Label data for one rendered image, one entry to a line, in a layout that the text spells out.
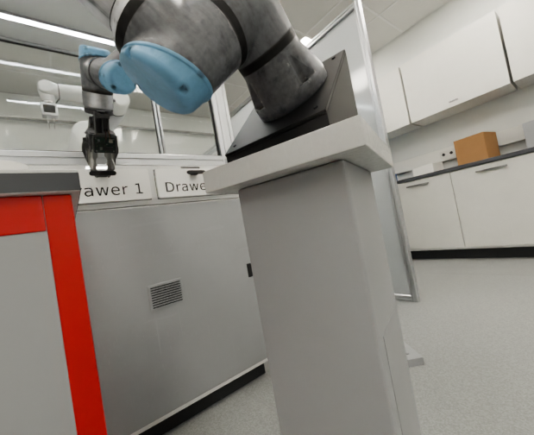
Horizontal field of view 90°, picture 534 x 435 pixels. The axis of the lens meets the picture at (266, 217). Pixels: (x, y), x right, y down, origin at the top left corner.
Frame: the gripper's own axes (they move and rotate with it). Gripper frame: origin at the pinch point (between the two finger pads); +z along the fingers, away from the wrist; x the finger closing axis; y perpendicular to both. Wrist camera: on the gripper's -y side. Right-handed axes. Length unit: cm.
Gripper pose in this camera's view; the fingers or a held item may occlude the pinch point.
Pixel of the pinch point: (102, 173)
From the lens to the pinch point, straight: 102.7
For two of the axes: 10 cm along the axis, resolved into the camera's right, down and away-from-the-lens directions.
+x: 7.8, -1.2, 6.1
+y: 5.9, 4.5, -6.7
